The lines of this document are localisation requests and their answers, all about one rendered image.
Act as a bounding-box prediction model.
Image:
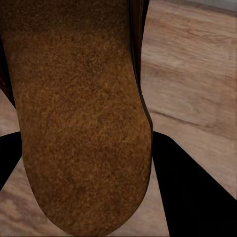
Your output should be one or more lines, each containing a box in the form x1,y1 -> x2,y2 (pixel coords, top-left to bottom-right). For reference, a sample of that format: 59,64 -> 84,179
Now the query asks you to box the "sandal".
0,0 -> 153,237

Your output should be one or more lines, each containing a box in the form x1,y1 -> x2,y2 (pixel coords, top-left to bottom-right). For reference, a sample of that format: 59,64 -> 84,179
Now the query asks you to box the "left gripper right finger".
152,131 -> 237,237

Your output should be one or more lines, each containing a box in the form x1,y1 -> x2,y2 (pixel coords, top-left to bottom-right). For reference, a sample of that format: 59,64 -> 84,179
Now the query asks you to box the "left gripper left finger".
0,131 -> 22,191

